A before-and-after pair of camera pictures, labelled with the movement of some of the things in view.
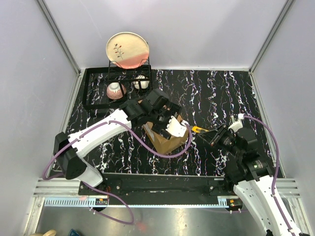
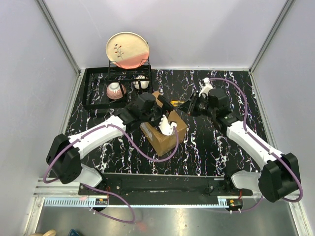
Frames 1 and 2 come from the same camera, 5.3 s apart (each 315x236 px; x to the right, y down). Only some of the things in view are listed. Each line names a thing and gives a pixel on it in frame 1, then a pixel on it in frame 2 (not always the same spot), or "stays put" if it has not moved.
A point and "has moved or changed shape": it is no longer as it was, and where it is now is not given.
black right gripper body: x=223 y=138 to x=199 y=106
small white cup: x=144 y=84 stays put
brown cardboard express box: x=163 y=145 has moved or changed shape
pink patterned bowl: x=114 y=91 stays put
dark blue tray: x=73 y=232 stays put
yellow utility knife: x=198 y=130 to x=175 y=103
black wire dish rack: x=108 y=87 stays put
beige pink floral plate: x=128 y=50 stays put
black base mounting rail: x=160 y=184 stays put
